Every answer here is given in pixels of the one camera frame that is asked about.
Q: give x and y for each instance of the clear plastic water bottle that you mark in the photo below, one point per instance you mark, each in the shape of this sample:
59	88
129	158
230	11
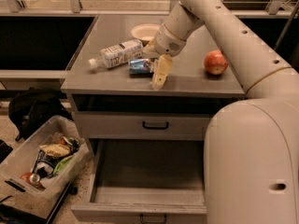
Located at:
116	55

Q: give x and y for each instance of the white bowl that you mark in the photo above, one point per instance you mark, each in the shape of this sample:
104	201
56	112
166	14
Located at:
145	32

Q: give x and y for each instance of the red can in bin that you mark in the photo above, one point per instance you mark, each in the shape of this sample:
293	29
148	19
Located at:
31	178

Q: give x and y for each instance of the black backpack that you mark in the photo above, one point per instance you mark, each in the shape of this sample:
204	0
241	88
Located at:
30	109

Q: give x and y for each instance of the grey drawer cabinet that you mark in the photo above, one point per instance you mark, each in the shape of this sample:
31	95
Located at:
189	90

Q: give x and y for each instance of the clear plastic storage bin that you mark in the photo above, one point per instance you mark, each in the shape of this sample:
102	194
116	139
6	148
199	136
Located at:
28	157

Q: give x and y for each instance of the green snack bag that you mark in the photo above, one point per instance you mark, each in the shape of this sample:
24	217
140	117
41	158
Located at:
62	164

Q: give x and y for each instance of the closed top drawer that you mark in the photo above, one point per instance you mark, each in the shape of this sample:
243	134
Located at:
147	127

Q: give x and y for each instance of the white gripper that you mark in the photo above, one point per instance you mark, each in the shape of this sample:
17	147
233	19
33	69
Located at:
165	43

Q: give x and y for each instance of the open middle drawer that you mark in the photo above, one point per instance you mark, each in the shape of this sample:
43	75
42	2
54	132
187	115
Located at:
145	182

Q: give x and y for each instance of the red apple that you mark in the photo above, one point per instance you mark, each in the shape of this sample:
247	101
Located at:
215	63

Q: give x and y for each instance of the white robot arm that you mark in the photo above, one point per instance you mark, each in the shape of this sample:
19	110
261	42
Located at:
251	150

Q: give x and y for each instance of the yellow chip bag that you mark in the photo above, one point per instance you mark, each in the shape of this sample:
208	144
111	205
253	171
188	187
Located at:
56	150

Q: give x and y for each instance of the blue silver redbull can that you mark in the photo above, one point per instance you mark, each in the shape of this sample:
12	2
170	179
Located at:
141	66

